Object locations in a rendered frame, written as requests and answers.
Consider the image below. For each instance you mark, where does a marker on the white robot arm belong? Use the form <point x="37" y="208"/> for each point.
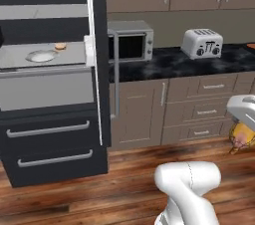
<point x="186" y="182"/>

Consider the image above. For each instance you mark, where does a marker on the black fridge door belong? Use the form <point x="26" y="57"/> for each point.
<point x="100" y="69"/>

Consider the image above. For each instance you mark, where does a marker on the black fridge drawer front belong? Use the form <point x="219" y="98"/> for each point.
<point x="50" y="119"/>
<point x="63" y="172"/>

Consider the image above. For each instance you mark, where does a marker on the grey fridge crisper drawer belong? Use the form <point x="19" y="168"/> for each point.
<point x="46" y="89"/>

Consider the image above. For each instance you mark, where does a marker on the brown chicken drumstick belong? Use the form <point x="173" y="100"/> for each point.
<point x="60" y="46"/>

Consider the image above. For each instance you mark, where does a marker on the grey fridge shelf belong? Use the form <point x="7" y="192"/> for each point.
<point x="20" y="53"/>
<point x="43" y="11"/>

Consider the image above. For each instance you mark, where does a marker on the beige base cupboard door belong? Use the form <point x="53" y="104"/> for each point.
<point x="139" y="116"/>

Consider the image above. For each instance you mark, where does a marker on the silver microwave oven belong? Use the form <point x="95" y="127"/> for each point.
<point x="131" y="41"/>

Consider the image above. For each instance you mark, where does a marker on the beige drawer front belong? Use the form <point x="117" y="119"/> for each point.
<point x="245" y="81"/>
<point x="181" y="133"/>
<point x="212" y="81"/>
<point x="186" y="112"/>

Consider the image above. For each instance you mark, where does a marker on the silver toaster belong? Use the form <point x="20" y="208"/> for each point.
<point x="202" y="44"/>

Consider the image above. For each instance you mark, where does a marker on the white plate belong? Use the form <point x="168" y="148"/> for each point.
<point x="42" y="56"/>

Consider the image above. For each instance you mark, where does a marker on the orange round item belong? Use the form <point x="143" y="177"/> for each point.
<point x="251" y="46"/>

